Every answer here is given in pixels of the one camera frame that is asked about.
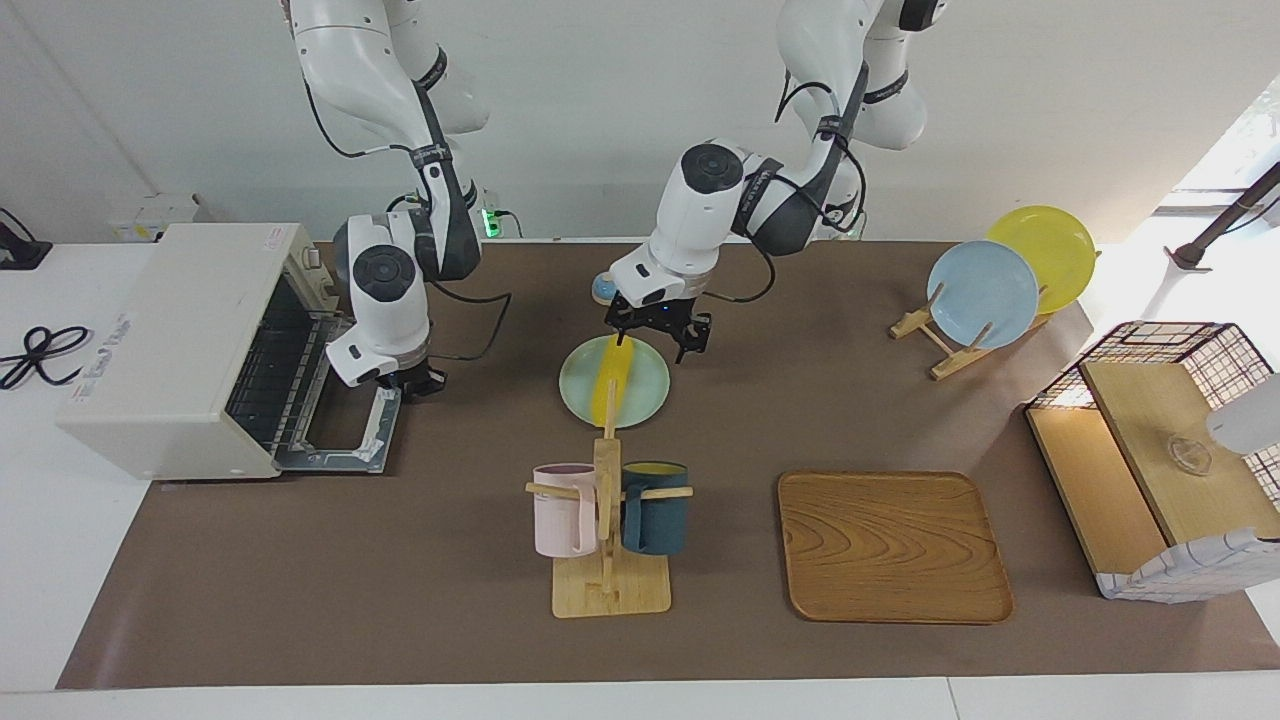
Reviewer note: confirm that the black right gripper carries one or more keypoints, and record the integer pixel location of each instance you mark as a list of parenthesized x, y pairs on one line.
[(420, 381)]

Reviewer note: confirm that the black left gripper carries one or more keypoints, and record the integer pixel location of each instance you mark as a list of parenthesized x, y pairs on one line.
[(655, 313)]

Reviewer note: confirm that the pale green plate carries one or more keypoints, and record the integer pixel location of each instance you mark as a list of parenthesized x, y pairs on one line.
[(645, 385)]

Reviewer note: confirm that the glass oven door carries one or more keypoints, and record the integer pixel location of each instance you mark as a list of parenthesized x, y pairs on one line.
[(385, 430)]

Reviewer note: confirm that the yellow corn cob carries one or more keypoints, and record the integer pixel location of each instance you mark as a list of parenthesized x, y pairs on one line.
[(605, 385)]

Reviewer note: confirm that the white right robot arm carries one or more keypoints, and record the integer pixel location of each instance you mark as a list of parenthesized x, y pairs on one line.
[(385, 300)]

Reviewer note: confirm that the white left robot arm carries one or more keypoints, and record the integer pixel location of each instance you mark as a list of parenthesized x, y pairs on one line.
[(700, 220)]

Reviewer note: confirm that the metal oven rack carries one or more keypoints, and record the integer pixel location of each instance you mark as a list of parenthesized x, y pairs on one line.
[(270, 385)]

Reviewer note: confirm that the cream toaster oven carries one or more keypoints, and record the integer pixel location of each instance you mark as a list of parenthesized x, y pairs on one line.
[(170, 340)]

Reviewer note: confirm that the small blue lidded jar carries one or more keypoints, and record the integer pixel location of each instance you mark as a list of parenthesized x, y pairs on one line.
[(603, 290)]

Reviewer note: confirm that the power strip with green light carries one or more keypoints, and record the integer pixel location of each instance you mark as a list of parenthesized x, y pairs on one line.
[(497, 222)]

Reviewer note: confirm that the dark blue mug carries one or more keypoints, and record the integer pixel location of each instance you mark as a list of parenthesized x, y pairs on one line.
[(655, 520)]

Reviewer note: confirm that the pink mug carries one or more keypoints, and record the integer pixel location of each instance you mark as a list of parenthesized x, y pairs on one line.
[(562, 515)]

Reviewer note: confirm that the brown table mat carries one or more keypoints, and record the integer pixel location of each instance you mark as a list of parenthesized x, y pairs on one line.
[(400, 580)]

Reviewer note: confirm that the wooden mug tree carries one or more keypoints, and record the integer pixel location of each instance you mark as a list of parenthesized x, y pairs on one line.
[(610, 590)]

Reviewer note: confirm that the wooden plate rack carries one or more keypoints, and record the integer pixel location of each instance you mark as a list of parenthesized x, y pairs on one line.
[(945, 350)]

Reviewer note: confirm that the wooden serving tray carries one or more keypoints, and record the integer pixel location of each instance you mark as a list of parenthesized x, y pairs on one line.
[(890, 545)]

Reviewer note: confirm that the white box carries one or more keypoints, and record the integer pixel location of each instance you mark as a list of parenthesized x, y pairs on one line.
[(150, 215)]

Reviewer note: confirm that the light blue plate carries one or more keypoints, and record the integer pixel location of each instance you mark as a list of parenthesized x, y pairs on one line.
[(985, 295)]

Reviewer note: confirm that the yellow plate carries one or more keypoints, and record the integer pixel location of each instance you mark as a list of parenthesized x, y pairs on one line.
[(1055, 250)]

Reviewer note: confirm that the black stand base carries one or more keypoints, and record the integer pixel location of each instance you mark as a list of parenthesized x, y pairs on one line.
[(20, 250)]

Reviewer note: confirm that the small clear glass object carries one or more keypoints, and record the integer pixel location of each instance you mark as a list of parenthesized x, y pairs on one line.
[(1190, 455)]

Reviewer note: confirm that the black pole stand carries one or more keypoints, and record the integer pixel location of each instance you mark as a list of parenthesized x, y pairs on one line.
[(1220, 225)]

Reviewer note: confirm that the white blurry rounded object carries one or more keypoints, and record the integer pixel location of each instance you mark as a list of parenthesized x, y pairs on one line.
[(1250, 420)]

